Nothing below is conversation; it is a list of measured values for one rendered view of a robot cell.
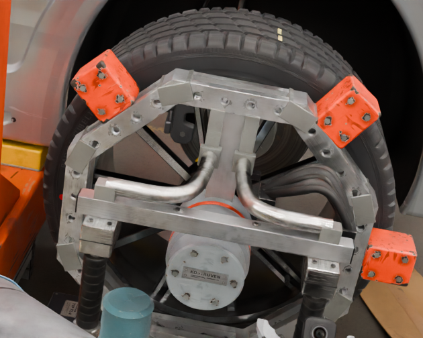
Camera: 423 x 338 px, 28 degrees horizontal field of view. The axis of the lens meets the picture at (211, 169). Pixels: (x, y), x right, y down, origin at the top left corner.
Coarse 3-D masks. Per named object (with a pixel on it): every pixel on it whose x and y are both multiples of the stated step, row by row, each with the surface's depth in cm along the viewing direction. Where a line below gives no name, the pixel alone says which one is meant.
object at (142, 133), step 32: (96, 160) 154; (256, 192) 156; (128, 224) 178; (128, 256) 170; (160, 256) 179; (256, 256) 162; (288, 256) 178; (160, 288) 167; (256, 288) 173; (288, 288) 167; (224, 320) 166
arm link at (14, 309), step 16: (0, 288) 80; (0, 304) 76; (16, 304) 76; (32, 304) 77; (0, 320) 74; (16, 320) 74; (32, 320) 75; (48, 320) 75; (64, 320) 77; (0, 336) 73; (16, 336) 73; (32, 336) 73; (48, 336) 74; (64, 336) 74; (80, 336) 75
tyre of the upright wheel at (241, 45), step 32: (160, 32) 153; (192, 32) 146; (224, 32) 145; (256, 32) 148; (288, 32) 154; (128, 64) 145; (160, 64) 145; (192, 64) 144; (224, 64) 144; (256, 64) 143; (288, 64) 143; (320, 64) 146; (320, 96) 145; (64, 128) 151; (64, 160) 154; (384, 160) 149; (384, 192) 151; (384, 224) 154; (256, 320) 166
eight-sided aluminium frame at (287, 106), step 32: (160, 96) 138; (192, 96) 137; (224, 96) 137; (256, 96) 137; (288, 96) 139; (96, 128) 142; (128, 128) 141; (320, 128) 138; (320, 160) 141; (352, 160) 146; (64, 192) 147; (352, 192) 144; (64, 224) 150; (64, 256) 153; (352, 288) 151; (160, 320) 162; (192, 320) 163; (288, 320) 156
